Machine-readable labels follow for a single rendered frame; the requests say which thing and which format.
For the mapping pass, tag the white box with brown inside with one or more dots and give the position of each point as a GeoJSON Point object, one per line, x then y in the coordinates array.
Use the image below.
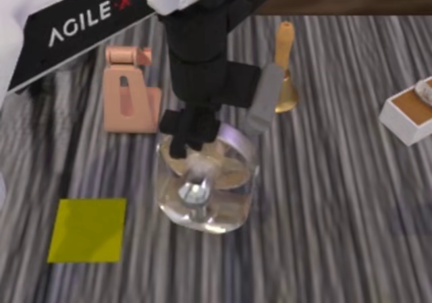
{"type": "Point", "coordinates": [408, 114]}

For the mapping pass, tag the white grey object in box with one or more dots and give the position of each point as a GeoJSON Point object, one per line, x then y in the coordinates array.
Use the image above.
{"type": "Point", "coordinates": [424, 90]}

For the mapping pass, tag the pink phone stand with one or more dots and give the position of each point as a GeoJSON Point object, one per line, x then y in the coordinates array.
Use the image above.
{"type": "Point", "coordinates": [126, 100]}

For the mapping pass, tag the yellow square pad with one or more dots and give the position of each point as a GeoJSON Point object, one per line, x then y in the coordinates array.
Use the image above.
{"type": "Point", "coordinates": [87, 230]}

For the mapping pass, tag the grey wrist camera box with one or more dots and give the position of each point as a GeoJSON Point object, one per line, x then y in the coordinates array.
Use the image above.
{"type": "Point", "coordinates": [266, 97]}

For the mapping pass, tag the clear glass jar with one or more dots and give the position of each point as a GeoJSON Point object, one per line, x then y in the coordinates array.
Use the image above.
{"type": "Point", "coordinates": [233, 178]}

